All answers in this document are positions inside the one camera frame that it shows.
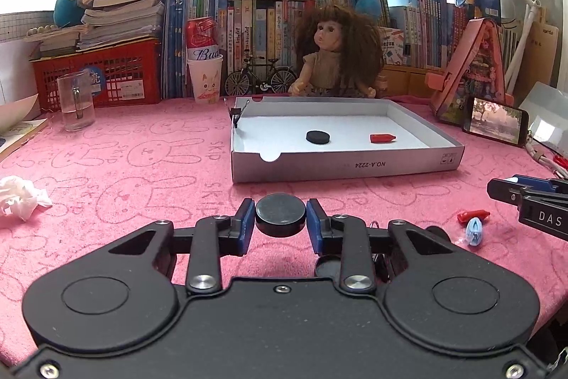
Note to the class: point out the crumpled white tissue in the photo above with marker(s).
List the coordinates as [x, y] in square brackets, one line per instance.
[20, 197]

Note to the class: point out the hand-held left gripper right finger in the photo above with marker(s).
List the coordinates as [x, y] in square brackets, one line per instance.
[313, 224]

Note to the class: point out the clear plastic clipboard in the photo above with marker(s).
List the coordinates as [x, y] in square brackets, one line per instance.
[550, 112]

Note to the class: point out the small red object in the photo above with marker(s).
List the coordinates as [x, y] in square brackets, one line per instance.
[561, 160]

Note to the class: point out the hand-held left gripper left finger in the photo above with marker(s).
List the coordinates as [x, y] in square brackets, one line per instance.
[246, 224]

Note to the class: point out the black miniature bicycle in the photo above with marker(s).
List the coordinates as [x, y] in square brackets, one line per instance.
[259, 79]

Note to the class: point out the small black binder clip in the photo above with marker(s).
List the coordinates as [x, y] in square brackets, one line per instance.
[235, 112]

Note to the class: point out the stack of worn books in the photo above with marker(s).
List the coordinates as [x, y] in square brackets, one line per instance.
[120, 12]

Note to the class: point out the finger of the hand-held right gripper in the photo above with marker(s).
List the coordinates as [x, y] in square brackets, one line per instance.
[503, 190]
[534, 182]

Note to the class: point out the clear glass mug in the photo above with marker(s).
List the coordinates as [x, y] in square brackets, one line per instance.
[76, 103]

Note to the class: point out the row of thin blue booklets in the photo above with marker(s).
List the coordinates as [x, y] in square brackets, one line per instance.
[177, 32]

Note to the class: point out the row of colourful books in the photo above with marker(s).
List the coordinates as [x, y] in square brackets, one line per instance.
[257, 28]

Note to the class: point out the open book with white page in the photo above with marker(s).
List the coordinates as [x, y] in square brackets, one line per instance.
[17, 130]

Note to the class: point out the colourful printed carton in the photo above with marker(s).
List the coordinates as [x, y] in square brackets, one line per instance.
[392, 46]

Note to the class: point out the wooden drawer box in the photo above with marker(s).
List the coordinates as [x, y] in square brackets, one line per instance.
[408, 81]

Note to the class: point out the white plastic pipe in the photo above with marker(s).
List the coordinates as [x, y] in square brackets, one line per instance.
[526, 32]

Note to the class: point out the red plastic crate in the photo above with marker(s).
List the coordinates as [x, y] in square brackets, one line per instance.
[120, 72]

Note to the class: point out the pink bunny print tablecloth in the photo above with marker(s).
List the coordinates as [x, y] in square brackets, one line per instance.
[133, 166]

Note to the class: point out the shallow white cardboard box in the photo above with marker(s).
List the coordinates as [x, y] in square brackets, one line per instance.
[337, 157]

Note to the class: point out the red beer can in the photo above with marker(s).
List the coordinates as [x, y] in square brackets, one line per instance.
[202, 37]

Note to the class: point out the light blue plastic clip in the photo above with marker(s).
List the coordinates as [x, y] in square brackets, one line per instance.
[474, 231]

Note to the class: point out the row of pale blue books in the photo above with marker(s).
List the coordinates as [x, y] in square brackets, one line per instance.
[426, 28]

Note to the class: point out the pink triangular toy house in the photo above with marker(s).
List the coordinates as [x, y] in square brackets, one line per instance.
[477, 68]

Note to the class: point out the cat print paper cup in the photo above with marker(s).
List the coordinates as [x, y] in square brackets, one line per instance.
[205, 79]

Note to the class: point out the black smartphone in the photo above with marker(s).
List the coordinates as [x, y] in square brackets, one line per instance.
[495, 121]

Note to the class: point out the curly brown haired doll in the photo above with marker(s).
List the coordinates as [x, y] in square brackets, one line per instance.
[330, 59]

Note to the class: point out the black round disc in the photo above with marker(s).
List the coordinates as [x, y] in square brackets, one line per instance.
[318, 136]
[327, 266]
[281, 214]

